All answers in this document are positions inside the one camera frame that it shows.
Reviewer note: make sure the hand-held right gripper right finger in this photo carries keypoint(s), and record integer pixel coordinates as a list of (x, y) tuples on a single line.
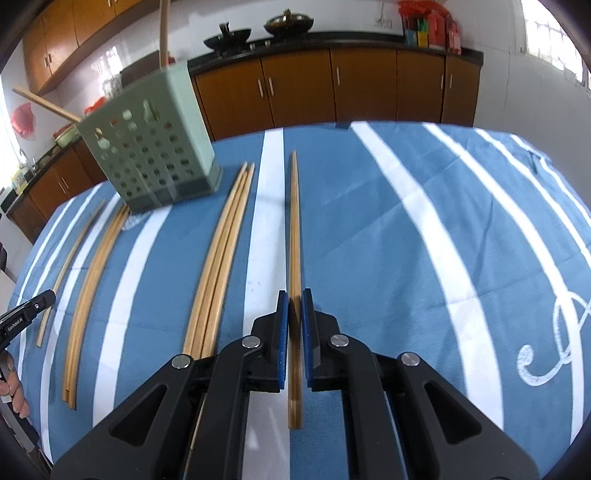
[(308, 341)]

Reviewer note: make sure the glass jars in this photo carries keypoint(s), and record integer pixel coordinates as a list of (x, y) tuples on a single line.
[(112, 87)]

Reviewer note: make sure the wooden kitchen cabinets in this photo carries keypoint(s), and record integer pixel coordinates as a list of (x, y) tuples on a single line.
[(60, 37), (360, 87)]

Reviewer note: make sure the person's left hand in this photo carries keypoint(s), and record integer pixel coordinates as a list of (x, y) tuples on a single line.
[(14, 390)]

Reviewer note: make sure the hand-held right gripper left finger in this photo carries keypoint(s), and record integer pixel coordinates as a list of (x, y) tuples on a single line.
[(282, 341)]

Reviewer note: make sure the green perforated utensil holder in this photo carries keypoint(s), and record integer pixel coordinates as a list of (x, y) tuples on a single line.
[(152, 157)]

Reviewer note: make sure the wooden upper kitchen cabinets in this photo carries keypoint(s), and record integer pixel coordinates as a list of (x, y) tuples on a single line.
[(60, 37)]

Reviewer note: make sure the red bag with bottles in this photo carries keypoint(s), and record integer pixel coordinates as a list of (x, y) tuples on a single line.
[(429, 23)]

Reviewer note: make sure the black kitchen countertop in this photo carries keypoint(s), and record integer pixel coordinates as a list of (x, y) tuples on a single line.
[(351, 42)]

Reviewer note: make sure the black wok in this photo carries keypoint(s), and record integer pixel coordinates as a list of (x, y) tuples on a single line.
[(228, 38)]

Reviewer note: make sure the green basin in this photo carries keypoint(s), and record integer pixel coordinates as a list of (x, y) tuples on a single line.
[(67, 134)]

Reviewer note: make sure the gas stove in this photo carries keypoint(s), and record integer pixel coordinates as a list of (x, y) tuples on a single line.
[(261, 44)]

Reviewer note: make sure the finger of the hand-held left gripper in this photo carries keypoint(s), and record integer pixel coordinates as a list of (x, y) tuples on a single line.
[(27, 314)]

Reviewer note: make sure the red and white bag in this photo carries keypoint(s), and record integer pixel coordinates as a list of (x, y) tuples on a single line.
[(97, 106)]

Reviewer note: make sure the yellow detergent bottle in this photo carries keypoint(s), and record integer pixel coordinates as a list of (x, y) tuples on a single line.
[(19, 181)]

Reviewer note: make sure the blue white striped tablecloth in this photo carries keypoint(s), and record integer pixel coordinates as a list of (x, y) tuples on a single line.
[(415, 258)]

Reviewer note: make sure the red plastic bag on hook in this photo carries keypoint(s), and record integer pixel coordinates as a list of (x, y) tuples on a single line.
[(23, 121)]

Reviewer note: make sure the wooden chopstick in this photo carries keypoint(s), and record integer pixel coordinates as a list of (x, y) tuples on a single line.
[(216, 258), (91, 300), (223, 259), (231, 258), (43, 327), (82, 300), (163, 32), (87, 300), (46, 105), (297, 230)]

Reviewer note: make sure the window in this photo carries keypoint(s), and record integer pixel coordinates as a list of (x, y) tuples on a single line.
[(558, 37)]

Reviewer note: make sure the wooden lower kitchen cabinets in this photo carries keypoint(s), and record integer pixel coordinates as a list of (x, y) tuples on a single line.
[(360, 87)]

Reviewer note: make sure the wok with lid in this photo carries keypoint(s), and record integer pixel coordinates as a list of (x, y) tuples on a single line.
[(289, 22)]

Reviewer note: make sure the wall socket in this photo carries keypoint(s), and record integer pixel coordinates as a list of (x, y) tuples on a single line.
[(384, 22)]

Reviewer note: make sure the dark cutting board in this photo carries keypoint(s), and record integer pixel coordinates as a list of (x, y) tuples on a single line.
[(145, 69)]

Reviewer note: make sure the sink faucet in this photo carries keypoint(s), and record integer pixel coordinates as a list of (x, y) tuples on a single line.
[(25, 159)]

